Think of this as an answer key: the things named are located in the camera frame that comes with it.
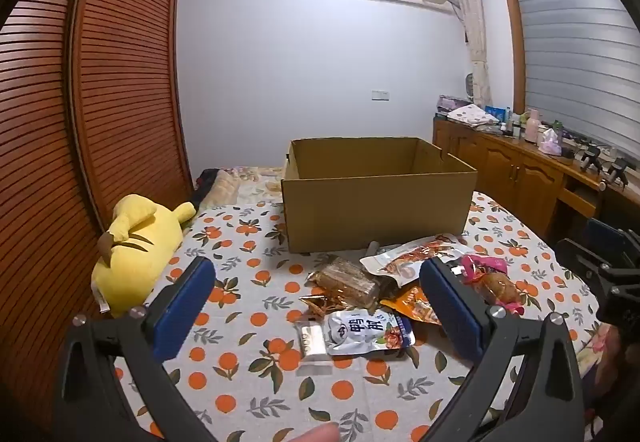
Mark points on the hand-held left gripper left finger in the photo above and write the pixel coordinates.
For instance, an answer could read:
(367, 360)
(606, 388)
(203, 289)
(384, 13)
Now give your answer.
(182, 307)

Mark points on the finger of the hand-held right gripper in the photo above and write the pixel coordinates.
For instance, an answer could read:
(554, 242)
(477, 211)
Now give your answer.
(580, 254)

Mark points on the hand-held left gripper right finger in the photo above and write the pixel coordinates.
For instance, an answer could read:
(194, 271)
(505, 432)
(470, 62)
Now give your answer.
(450, 307)

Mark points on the orange snack packet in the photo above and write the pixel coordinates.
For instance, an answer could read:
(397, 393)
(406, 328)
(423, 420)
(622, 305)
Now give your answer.
(415, 304)

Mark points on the pink snack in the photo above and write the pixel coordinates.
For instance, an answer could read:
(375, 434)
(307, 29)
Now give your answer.
(495, 287)

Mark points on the white pouch with orange picture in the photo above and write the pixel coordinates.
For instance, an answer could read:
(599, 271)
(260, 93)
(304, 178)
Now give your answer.
(405, 257)

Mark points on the silver snack packet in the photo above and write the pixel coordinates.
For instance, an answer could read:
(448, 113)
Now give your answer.
(360, 329)

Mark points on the clear packet of brown biscuits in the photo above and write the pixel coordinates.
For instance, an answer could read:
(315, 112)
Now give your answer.
(350, 279)

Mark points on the cardboard box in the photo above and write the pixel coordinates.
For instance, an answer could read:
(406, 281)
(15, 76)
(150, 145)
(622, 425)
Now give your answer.
(375, 207)

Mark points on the small clear white packet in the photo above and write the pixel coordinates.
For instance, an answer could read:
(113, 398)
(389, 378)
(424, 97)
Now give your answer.
(312, 339)

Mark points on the person's left hand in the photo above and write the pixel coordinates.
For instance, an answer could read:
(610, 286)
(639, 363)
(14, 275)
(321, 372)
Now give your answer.
(317, 434)

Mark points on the yellow plush toy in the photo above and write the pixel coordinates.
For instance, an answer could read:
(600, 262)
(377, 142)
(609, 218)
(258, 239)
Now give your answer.
(140, 252)

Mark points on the black tripod stand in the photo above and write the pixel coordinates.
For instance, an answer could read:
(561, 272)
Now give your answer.
(616, 170)
(591, 157)

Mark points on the wooden sideboard cabinet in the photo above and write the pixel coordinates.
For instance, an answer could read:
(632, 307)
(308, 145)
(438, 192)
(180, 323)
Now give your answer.
(520, 177)

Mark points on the orange fruit print tablecloth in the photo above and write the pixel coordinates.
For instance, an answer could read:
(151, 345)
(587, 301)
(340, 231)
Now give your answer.
(250, 387)

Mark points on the pink tissue bag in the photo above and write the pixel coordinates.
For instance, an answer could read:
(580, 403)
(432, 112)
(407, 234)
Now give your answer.
(550, 142)

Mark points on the dark cloth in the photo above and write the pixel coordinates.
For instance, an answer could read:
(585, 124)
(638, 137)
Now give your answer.
(205, 184)

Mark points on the gold crinkled wrapper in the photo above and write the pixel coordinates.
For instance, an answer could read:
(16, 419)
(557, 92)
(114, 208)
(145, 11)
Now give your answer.
(320, 304)

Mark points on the floral quilt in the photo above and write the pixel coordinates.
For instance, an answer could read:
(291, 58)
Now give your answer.
(245, 184)

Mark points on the pink bottle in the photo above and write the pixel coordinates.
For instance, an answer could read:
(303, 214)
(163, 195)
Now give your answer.
(533, 125)

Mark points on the blue packet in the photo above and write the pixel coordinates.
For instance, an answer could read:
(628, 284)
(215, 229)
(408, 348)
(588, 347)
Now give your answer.
(496, 112)

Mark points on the folded floral cloth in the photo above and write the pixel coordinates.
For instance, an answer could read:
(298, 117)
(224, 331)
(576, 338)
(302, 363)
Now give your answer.
(472, 116)

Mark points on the purple box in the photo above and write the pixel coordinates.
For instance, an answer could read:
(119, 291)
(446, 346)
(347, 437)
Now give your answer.
(450, 103)

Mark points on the small grey fan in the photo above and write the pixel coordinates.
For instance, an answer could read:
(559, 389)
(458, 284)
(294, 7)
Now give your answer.
(469, 85)

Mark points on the window with grey blind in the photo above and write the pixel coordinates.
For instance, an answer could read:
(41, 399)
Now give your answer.
(575, 47)

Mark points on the wooden louvered wardrobe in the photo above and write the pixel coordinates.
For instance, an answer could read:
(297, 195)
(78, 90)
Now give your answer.
(100, 97)

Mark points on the pale patterned curtain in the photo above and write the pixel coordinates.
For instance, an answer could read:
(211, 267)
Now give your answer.
(472, 32)

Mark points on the white wall switch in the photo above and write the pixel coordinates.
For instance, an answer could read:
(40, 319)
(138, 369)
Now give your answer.
(381, 95)

